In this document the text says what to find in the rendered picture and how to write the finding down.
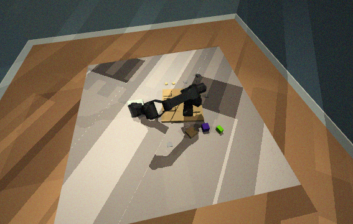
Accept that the green block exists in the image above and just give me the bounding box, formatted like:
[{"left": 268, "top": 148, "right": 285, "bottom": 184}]
[{"left": 216, "top": 125, "right": 224, "bottom": 134}]

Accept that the purple cube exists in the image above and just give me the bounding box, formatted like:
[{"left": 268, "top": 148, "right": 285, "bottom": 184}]
[{"left": 201, "top": 123, "right": 210, "bottom": 132}]

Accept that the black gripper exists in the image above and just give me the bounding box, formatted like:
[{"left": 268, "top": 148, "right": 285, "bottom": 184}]
[{"left": 183, "top": 100, "right": 193, "bottom": 116}]

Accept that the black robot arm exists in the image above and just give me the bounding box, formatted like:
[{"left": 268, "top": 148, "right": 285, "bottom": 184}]
[{"left": 128, "top": 83, "right": 207, "bottom": 120}]

